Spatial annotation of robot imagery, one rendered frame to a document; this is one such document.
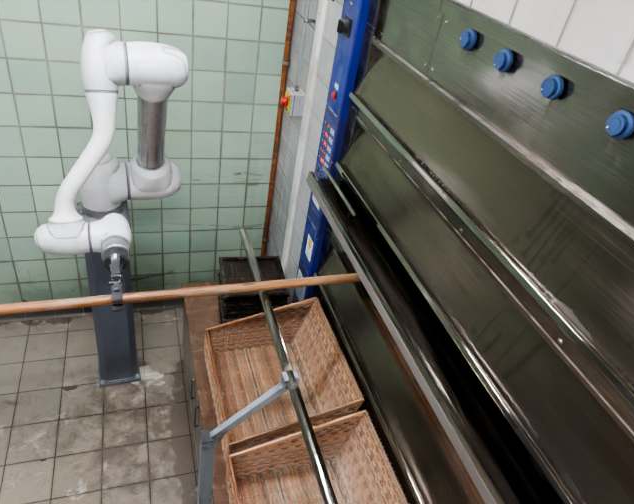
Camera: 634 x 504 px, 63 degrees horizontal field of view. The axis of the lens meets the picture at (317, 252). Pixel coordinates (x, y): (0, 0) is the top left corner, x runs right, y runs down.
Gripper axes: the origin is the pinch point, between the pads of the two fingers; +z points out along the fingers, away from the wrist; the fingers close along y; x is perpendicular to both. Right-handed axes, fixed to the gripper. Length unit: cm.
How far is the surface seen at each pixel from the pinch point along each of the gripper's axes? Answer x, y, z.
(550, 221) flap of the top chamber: -81, -63, 60
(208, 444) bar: -22, 26, 37
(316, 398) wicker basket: -71, 58, 5
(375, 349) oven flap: -81, 17, 19
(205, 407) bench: -28, 62, -1
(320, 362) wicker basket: -74, 48, -4
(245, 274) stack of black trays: -53, 39, -53
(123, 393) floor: 3, 120, -61
